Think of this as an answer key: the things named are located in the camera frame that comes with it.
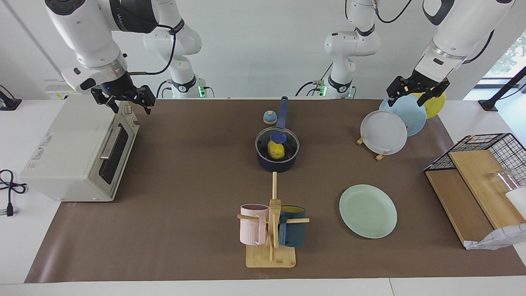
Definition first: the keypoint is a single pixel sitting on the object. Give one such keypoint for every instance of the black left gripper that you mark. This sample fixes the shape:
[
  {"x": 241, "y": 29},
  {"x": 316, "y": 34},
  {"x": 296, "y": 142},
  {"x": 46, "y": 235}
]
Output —
[{"x": 421, "y": 82}]

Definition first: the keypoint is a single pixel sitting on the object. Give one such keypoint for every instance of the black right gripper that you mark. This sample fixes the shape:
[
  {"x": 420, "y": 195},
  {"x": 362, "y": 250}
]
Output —
[{"x": 119, "y": 88}]

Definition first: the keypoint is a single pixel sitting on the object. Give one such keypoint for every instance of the glass lid with blue knob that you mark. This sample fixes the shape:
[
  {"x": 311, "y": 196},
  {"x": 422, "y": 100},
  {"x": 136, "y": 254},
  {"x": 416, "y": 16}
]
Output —
[{"x": 278, "y": 135}]

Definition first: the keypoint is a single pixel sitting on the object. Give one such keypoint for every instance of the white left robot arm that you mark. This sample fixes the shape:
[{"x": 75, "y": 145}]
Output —
[{"x": 460, "y": 37}]

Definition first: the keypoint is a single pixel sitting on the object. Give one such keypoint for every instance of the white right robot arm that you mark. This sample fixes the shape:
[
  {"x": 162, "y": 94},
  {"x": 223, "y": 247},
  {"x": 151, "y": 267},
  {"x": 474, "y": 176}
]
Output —
[{"x": 90, "y": 37}]

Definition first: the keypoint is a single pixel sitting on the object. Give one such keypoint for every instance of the yellow plate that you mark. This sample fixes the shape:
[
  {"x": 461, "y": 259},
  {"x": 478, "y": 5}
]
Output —
[{"x": 436, "y": 107}]

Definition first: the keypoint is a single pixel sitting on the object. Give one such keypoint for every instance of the light blue plate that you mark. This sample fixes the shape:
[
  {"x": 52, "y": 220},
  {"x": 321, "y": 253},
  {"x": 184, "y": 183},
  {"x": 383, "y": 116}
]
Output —
[{"x": 413, "y": 119}]

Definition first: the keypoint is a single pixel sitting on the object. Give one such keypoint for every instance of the grey plate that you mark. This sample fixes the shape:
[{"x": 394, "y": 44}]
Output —
[{"x": 383, "y": 132}]

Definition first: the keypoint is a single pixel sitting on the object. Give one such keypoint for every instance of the wooden plate rack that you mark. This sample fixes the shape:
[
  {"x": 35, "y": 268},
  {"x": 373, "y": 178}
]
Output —
[{"x": 381, "y": 156}]

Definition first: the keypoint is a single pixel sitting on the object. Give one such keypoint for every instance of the green plate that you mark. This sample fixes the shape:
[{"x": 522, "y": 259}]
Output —
[{"x": 367, "y": 211}]

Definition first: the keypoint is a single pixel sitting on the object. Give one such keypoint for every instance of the white power strip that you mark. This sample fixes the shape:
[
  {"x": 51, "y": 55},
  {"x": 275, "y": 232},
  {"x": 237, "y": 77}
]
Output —
[{"x": 57, "y": 89}]

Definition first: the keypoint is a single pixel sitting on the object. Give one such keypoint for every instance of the black clamp stand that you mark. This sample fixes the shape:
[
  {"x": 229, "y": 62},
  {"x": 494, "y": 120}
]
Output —
[{"x": 499, "y": 94}]

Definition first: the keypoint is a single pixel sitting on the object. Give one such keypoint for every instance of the beige toaster oven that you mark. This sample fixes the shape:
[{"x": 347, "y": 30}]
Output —
[{"x": 65, "y": 156}]

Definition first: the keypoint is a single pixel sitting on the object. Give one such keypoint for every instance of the window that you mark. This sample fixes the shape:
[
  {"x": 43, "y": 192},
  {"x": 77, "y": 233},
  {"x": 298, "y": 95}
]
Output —
[{"x": 509, "y": 57}]

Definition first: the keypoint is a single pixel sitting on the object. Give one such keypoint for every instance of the brown table mat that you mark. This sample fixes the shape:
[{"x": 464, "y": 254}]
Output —
[{"x": 197, "y": 185}]

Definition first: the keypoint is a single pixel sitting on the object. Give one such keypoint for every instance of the black desk clamp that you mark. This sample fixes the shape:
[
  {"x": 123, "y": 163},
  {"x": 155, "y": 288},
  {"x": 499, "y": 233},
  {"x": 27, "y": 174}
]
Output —
[{"x": 10, "y": 103}]

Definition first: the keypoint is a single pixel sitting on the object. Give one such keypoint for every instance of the small blue knob lid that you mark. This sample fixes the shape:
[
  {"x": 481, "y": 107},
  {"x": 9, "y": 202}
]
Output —
[{"x": 269, "y": 118}]

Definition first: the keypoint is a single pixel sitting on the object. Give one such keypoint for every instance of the white crumpled cloth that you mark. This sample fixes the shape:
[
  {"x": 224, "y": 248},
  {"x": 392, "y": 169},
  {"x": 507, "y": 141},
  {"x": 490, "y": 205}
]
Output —
[{"x": 499, "y": 238}]

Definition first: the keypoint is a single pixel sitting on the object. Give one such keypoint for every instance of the pink mug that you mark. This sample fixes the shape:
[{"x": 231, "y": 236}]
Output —
[{"x": 251, "y": 228}]

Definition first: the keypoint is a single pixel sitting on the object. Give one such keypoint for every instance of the dark blue mug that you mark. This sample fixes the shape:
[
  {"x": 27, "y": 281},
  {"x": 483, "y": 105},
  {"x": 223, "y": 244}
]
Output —
[{"x": 292, "y": 234}]

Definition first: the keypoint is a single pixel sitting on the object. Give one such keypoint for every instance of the wooden mug tree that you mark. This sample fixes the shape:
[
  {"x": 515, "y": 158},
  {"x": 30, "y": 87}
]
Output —
[{"x": 271, "y": 257}]

